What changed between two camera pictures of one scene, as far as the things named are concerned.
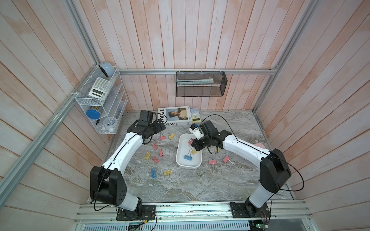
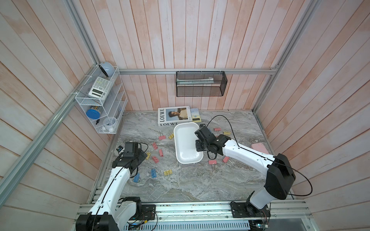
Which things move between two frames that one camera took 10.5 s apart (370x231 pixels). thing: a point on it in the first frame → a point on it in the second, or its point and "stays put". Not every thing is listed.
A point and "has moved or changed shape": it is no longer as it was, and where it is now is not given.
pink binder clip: x=154 y=146 stays put
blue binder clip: x=188 y=157 → x=136 y=177
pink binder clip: x=225 y=160 stays put
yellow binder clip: x=147 y=156 stays put
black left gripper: x=158 y=128 → x=141 y=156
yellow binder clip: x=167 y=172 stays put
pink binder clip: x=155 y=160 stays put
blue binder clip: x=153 y=174 stays put
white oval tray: x=183 y=148 has moved or changed shape
